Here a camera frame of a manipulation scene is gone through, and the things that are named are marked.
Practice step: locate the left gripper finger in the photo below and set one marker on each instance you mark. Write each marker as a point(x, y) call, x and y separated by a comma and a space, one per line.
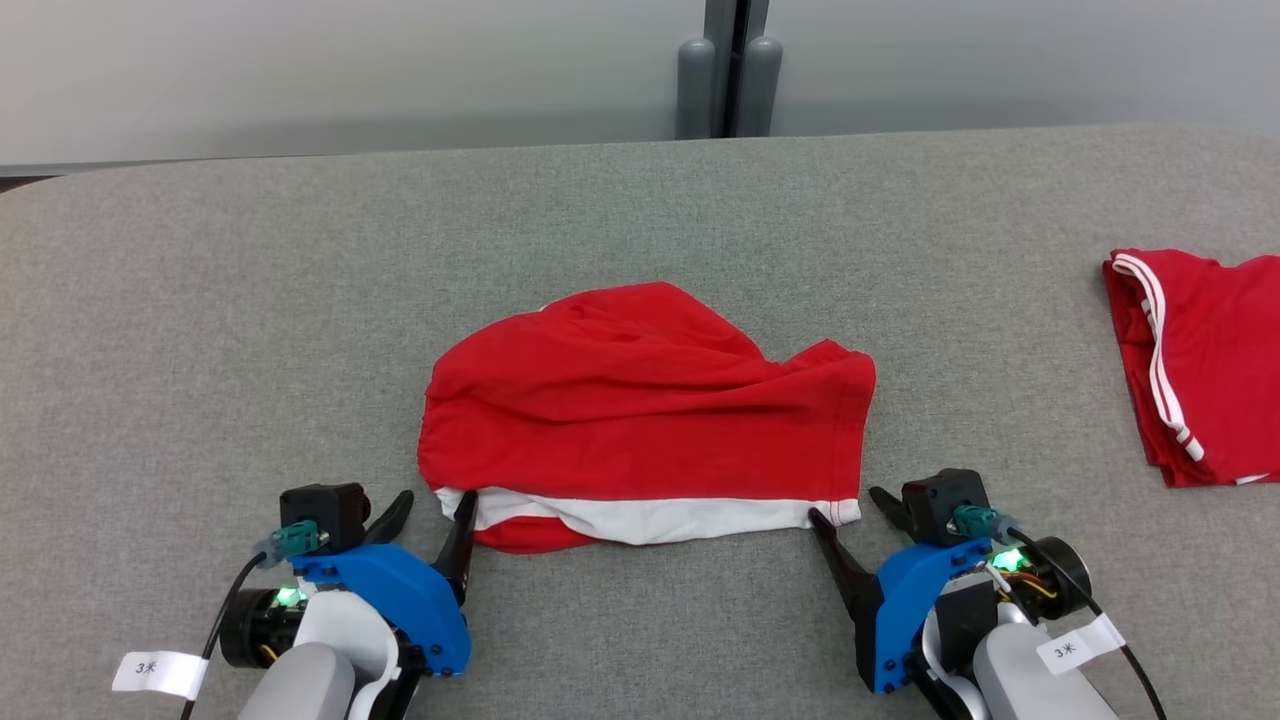
point(392, 518)
point(462, 540)

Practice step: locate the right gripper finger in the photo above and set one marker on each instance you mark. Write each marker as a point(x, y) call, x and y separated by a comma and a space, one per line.
point(850, 580)
point(893, 510)

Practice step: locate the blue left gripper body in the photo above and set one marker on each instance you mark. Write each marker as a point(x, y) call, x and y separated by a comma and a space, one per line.
point(400, 590)

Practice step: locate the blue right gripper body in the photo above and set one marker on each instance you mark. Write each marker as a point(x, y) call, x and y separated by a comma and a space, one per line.
point(900, 610)

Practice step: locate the red shorts plain white waistband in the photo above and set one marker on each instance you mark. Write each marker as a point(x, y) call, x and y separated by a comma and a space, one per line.
point(640, 420)

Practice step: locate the red shorts striped white waistband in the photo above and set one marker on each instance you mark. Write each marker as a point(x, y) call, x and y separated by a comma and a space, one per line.
point(1220, 370)

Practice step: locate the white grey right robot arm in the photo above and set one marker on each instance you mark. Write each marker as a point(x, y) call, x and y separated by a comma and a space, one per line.
point(1030, 690)

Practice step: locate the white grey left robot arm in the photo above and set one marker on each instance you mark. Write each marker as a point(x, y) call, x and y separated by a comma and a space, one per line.
point(310, 680)

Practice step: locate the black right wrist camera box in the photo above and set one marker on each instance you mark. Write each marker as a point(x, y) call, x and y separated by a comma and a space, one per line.
point(940, 500)

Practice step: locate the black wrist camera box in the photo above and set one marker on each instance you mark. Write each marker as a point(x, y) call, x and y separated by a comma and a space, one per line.
point(330, 505)
point(940, 500)

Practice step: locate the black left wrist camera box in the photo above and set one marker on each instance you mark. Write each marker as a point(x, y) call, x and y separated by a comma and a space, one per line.
point(330, 505)

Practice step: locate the grey metal partition post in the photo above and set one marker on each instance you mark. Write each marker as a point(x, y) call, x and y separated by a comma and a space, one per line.
point(697, 90)

